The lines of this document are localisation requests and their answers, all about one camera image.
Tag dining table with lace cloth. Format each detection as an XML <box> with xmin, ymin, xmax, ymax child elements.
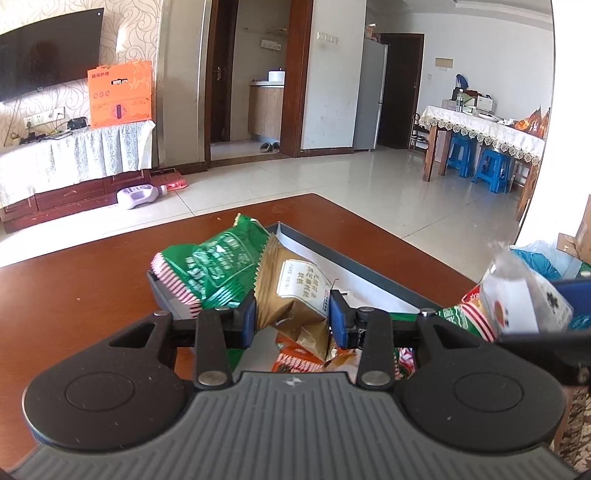
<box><xmin>417</xmin><ymin>104</ymin><xmax>549</xmax><ymax>184</ymax></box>

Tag green red striped packet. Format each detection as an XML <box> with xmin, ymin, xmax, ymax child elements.
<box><xmin>436</xmin><ymin>283</ymin><xmax>502</xmax><ymax>343</ymax></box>

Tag silver refrigerator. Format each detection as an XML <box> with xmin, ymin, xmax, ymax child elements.
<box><xmin>353</xmin><ymin>39</ymin><xmax>389</xmax><ymax>152</ymax></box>

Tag wall television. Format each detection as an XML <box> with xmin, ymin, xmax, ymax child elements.
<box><xmin>0</xmin><ymin>7</ymin><xmax>105</xmax><ymax>103</ymax></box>

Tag brown cardboard box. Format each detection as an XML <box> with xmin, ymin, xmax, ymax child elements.
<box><xmin>556</xmin><ymin>193</ymin><xmax>591</xmax><ymax>265</ymax></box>

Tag TV cabinet with white cloth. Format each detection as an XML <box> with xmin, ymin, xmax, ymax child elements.
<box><xmin>0</xmin><ymin>119</ymin><xmax>157</xmax><ymax>209</ymax></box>

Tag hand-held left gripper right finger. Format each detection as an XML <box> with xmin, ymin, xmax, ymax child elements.
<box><xmin>328</xmin><ymin>291</ymin><xmax>467</xmax><ymax>389</ymax></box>

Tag blue plastic stool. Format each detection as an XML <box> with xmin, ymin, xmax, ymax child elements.
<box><xmin>445</xmin><ymin>134</ymin><xmax>476</xmax><ymax>179</ymax></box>
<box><xmin>471</xmin><ymin>146</ymin><xmax>513</xmax><ymax>194</ymax></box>

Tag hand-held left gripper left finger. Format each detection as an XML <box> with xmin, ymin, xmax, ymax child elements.
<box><xmin>108</xmin><ymin>292</ymin><xmax>257</xmax><ymax>389</ymax></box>

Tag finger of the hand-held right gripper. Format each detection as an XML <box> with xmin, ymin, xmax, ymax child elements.
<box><xmin>498</xmin><ymin>328</ymin><xmax>591</xmax><ymax>388</ymax></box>
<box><xmin>551</xmin><ymin>276</ymin><xmax>591</xmax><ymax>332</ymax></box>

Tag brown packet with white label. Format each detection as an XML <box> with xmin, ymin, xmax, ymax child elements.
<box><xmin>252</xmin><ymin>233</ymin><xmax>341</xmax><ymax>361</ymax></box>

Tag clear plastic snack packet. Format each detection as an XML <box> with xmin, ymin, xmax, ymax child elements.
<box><xmin>479</xmin><ymin>240</ymin><xmax>576</xmax><ymax>341</ymax></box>

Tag orange snack bags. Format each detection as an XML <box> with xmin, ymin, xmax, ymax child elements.
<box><xmin>514</xmin><ymin>106</ymin><xmax>553</xmax><ymax>137</ymax></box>

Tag wall power socket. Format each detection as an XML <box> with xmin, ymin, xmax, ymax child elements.
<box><xmin>23</xmin><ymin>108</ymin><xmax>66</xmax><ymax>128</ymax></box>

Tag orange gift box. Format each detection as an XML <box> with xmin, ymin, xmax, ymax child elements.
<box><xmin>86</xmin><ymin>61</ymin><xmax>154</xmax><ymax>129</ymax></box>

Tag wooden kitchen counter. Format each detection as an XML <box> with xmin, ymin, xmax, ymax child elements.
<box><xmin>248</xmin><ymin>82</ymin><xmax>285</xmax><ymax>140</ymax></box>

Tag green snack packet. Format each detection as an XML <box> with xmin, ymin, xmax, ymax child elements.
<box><xmin>151</xmin><ymin>213</ymin><xmax>274</xmax><ymax>311</ymax></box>

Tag blue plastic bag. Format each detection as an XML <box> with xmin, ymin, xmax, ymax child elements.
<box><xmin>510</xmin><ymin>239</ymin><xmax>563</xmax><ymax>281</ymax></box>

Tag purple detergent bottle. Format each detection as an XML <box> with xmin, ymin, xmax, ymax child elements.
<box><xmin>116</xmin><ymin>183</ymin><xmax>168</xmax><ymax>211</ymax></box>

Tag grey shallow box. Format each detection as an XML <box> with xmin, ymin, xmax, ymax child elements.
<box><xmin>146</xmin><ymin>222</ymin><xmax>445</xmax><ymax>385</ymax></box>

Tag orange red snack packet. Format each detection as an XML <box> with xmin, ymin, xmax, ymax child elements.
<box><xmin>271</xmin><ymin>334</ymin><xmax>327</xmax><ymax>375</ymax></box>

